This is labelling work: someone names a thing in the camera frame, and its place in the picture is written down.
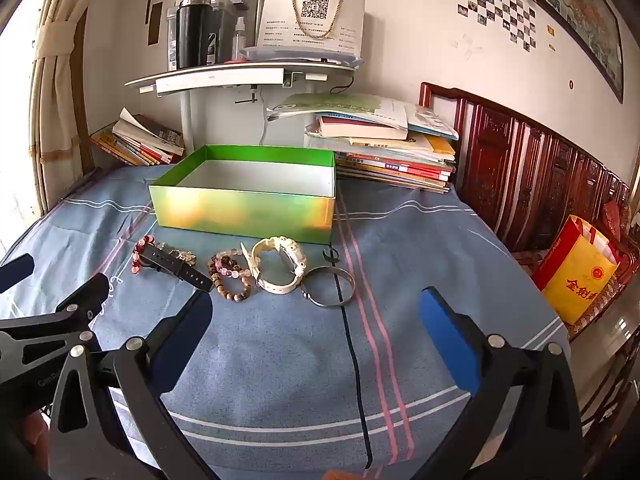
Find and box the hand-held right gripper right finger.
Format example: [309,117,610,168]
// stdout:
[419,286,587,480]

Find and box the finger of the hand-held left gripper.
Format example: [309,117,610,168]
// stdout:
[0,274,111,356]
[0,254,36,292]

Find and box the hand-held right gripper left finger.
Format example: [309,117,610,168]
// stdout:
[47,291,221,480]

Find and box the brown bead bracelet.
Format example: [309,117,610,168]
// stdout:
[212,256,252,303]

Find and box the red bead bracelet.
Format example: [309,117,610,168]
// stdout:
[131,235,157,275]

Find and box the black wrist watch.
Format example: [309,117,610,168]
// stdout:
[137,245,215,292]

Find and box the pink bead bracelet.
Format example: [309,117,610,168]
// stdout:
[207,248,253,283]

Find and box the white wrist watch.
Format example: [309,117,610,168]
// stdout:
[240,236,307,295]

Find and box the green holographic cardboard box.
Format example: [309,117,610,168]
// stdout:
[148,144,337,246]

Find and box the blue striped bedsheet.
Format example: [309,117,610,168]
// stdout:
[0,160,571,480]

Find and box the yellow and red paper bag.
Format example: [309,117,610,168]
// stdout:
[531,214,621,326]

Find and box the beige curtain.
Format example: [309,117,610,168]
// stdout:
[27,0,91,216]

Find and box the small stack of books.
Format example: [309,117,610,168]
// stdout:
[90,107,186,167]

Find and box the red carved wooden bench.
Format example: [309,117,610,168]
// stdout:
[419,81,640,341]

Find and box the large stack of books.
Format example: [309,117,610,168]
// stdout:
[267,92,460,195]

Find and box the red cushion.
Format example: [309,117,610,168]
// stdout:
[602,200,623,241]

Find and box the black thermos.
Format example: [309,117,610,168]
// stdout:
[176,0,213,69]

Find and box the small clear spray bottle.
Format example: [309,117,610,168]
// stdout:
[231,17,248,61]

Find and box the white paper bag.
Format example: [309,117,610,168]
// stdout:
[256,0,366,58]

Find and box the checkered photo collage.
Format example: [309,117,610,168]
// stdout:
[456,0,538,53]

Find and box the framed painting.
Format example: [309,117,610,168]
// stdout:
[499,0,626,105]

